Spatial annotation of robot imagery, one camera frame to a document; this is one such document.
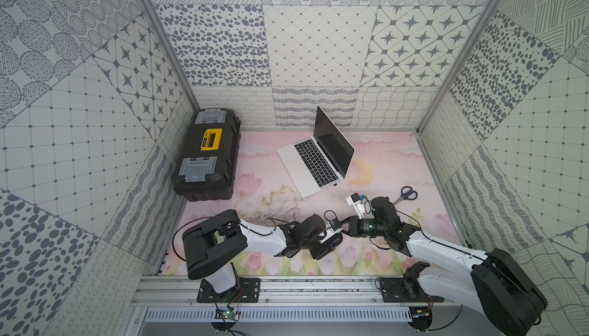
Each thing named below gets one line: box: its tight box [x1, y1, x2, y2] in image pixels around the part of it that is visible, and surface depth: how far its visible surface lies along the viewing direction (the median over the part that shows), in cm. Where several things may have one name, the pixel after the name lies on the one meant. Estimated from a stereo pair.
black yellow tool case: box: [171, 108, 241, 202], surface depth 92 cm
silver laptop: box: [276, 105, 356, 199], surface depth 109 cm
